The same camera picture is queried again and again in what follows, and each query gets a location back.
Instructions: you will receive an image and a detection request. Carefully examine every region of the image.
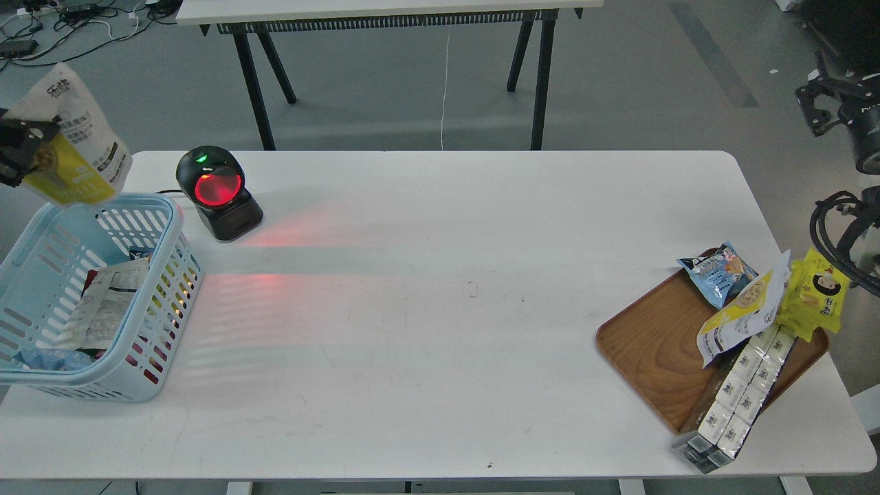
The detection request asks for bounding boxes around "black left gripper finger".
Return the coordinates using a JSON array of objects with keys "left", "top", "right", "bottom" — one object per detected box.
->
[{"left": 1, "top": 117, "right": 61, "bottom": 188}]

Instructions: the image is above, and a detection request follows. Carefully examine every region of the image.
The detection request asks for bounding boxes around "yellow white snack pouch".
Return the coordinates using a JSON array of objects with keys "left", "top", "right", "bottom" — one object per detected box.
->
[{"left": 2, "top": 63, "right": 132, "bottom": 208}]

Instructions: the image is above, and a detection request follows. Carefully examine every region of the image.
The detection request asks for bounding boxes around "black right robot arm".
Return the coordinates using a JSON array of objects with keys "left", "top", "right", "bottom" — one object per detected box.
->
[{"left": 795, "top": 49, "right": 879, "bottom": 296}]

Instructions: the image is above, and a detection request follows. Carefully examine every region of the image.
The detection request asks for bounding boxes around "light blue plastic basket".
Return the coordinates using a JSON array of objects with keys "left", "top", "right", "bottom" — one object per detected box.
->
[{"left": 1, "top": 194, "right": 202, "bottom": 402}]

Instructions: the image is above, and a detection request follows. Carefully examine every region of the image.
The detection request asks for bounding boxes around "white snack bag in basket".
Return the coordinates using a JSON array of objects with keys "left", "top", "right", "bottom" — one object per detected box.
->
[{"left": 56, "top": 257, "right": 150, "bottom": 350}]

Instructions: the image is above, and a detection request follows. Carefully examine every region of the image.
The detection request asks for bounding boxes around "blue bag in basket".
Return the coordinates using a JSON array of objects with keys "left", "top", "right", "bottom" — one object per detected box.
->
[{"left": 12, "top": 348, "right": 106, "bottom": 372}]

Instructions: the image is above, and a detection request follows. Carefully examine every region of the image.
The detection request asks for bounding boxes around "blue snack bag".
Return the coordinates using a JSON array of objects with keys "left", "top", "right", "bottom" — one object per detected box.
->
[{"left": 676, "top": 241, "right": 758, "bottom": 309}]

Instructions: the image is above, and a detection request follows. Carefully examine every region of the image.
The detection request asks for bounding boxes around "white boxed snack multipack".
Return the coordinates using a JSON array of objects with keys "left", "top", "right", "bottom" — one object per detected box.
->
[{"left": 672, "top": 327, "right": 796, "bottom": 474}]

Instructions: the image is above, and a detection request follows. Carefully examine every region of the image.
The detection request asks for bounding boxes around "yellow cartoon snack pack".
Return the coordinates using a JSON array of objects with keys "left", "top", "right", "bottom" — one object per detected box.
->
[{"left": 776, "top": 247, "right": 850, "bottom": 342}]

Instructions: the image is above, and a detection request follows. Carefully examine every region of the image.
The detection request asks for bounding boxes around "black barcode scanner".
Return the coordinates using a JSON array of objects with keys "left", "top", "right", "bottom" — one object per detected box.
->
[{"left": 175, "top": 145, "right": 264, "bottom": 242}]

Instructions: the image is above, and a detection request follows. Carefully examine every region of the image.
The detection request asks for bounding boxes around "brown wooden tray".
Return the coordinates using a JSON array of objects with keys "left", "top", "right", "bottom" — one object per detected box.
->
[{"left": 596, "top": 248, "right": 830, "bottom": 435}]

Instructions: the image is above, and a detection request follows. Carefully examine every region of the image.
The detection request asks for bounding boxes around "yellow white nut pouch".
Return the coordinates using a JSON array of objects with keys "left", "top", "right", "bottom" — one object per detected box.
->
[{"left": 696, "top": 250, "right": 791, "bottom": 368}]

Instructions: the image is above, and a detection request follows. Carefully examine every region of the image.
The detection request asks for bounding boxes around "floor cables and adapter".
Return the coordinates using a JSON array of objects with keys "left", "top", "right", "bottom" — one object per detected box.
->
[{"left": 0, "top": 0, "right": 183, "bottom": 69}]

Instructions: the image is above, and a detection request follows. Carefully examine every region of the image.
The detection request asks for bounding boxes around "white hanging cable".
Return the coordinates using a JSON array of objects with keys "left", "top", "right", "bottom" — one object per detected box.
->
[{"left": 440, "top": 26, "right": 452, "bottom": 151}]

